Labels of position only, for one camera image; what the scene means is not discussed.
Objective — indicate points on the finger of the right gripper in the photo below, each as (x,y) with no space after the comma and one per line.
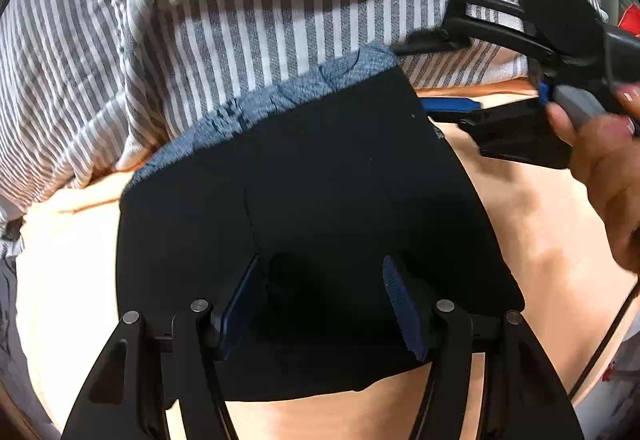
(518,132)
(457,23)

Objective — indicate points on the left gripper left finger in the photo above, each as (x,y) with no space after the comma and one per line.
(123,397)

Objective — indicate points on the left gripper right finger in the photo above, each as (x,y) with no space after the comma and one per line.
(489,376)

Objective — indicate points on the black and blue patterned pants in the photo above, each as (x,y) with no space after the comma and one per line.
(353,207)

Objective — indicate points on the right hand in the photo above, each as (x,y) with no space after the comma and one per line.
(606,159)

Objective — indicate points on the red patterned cloth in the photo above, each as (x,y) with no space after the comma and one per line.
(630,20)

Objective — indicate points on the dark grey buttoned garment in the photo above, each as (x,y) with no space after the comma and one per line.
(18,398)

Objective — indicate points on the peach orange bed sheet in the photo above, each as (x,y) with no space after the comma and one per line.
(577,299)

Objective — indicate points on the grey white striped blanket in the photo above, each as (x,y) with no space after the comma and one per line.
(92,86)

